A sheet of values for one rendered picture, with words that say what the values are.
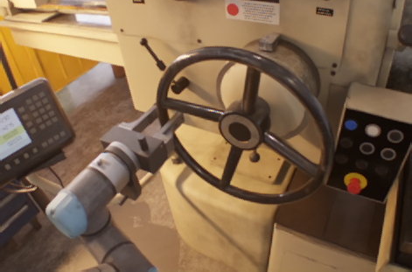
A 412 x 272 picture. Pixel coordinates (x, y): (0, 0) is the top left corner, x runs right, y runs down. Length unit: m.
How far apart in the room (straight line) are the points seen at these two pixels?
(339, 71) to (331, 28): 0.10
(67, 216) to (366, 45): 0.64
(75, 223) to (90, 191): 0.06
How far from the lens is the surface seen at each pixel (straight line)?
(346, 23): 0.67
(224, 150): 1.53
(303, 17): 0.68
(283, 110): 0.66
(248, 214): 1.33
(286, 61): 0.64
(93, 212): 0.55
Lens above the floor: 1.70
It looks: 38 degrees down
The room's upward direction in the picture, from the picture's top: 6 degrees counter-clockwise
